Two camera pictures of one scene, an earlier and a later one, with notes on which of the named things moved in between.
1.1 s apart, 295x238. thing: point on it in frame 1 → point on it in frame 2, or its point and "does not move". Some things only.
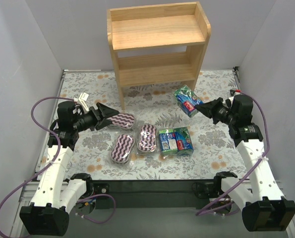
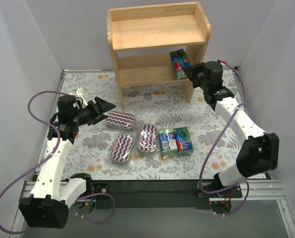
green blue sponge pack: (168, 142) does not move
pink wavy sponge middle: (147, 142) does not move
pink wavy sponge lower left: (121, 152) does not move
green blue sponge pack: (183, 141) does not move
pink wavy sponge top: (122, 120) does not move
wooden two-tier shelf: (158, 45) does not move
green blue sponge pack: (187, 100) → (180, 60)
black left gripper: (97, 118) → (95, 111)
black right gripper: (216, 110) → (195, 73)
